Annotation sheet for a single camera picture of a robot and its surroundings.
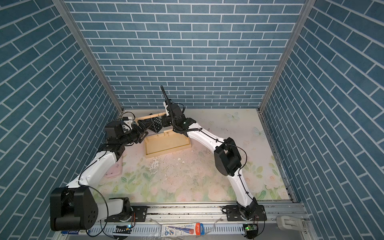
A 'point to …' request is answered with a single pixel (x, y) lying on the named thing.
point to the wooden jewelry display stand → (167, 141)
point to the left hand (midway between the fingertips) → (154, 127)
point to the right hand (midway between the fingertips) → (163, 117)
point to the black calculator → (156, 124)
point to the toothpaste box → (194, 229)
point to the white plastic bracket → (291, 223)
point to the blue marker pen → (70, 232)
